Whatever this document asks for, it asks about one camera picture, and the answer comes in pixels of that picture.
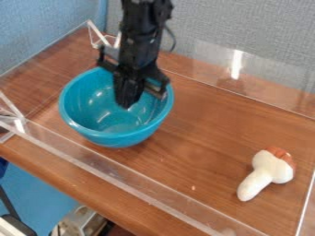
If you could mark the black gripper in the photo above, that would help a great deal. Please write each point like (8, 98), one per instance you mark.
(136, 73)

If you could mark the toy mushroom brown cap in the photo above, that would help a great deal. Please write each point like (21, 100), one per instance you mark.
(273, 167)

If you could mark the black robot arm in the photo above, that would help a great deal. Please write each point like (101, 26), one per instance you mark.
(142, 22)

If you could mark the blue plastic bowl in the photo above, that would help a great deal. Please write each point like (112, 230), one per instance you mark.
(89, 111)

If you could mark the clear acrylic back barrier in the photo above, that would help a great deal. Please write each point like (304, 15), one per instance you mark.
(265, 80)

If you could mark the clear acrylic barrier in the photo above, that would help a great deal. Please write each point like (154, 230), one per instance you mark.
(305, 226)
(82, 172)
(265, 80)

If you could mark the clear acrylic front barrier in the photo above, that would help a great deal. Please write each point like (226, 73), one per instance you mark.
(82, 172)

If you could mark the white power strip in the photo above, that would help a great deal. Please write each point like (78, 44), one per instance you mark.
(81, 222)

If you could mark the black stand leg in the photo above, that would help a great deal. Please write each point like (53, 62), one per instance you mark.
(10, 224)

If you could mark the clear acrylic right barrier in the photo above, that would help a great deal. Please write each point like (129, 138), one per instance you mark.
(305, 226)

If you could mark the clear acrylic corner bracket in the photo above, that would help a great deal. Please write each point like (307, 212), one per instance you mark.
(101, 40)

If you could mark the clear acrylic left bracket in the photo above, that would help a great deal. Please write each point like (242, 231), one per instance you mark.
(10, 117)

